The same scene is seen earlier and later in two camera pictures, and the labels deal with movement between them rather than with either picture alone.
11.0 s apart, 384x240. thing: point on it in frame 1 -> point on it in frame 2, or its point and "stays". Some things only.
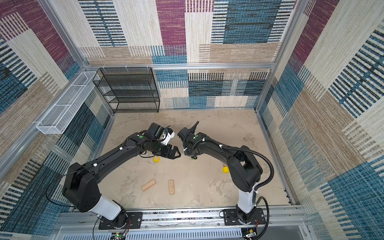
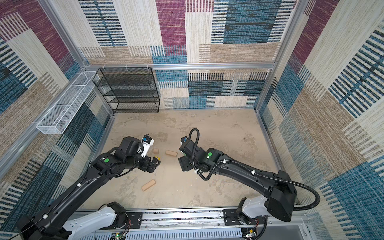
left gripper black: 172,156 -> 153,164
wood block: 148,184 stays
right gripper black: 186,151 -> 184,164
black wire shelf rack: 128,89 stays
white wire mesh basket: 61,117 stays
